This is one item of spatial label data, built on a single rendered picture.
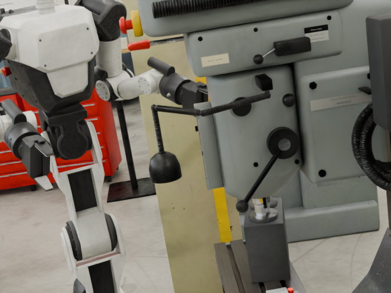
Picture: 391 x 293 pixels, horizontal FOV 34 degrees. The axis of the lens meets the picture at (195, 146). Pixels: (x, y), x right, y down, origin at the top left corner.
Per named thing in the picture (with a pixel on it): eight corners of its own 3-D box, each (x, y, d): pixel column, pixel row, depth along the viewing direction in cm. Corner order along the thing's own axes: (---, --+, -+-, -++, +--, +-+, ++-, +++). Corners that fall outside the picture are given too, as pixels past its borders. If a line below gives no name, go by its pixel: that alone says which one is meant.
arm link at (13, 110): (7, 156, 174) (-8, 136, 181) (44, 148, 180) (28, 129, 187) (6, 120, 168) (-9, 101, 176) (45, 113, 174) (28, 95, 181)
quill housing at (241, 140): (229, 211, 148) (209, 76, 139) (219, 183, 168) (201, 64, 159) (309, 197, 148) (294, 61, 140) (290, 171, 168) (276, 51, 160)
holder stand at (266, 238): (251, 283, 194) (242, 223, 189) (252, 252, 215) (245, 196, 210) (290, 279, 193) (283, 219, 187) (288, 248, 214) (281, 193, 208)
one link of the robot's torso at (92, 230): (67, 257, 227) (37, 130, 218) (114, 243, 232) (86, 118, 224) (75, 268, 213) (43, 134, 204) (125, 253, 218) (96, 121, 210)
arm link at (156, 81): (162, 106, 203) (138, 93, 209) (185, 93, 209) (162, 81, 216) (160, 76, 196) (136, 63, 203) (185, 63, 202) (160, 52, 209)
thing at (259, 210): (255, 211, 197) (253, 194, 195) (270, 210, 196) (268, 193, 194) (255, 217, 192) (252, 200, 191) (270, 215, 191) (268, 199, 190)
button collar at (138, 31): (134, 38, 143) (130, 11, 142) (135, 36, 149) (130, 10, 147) (143, 36, 143) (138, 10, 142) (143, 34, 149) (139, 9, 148)
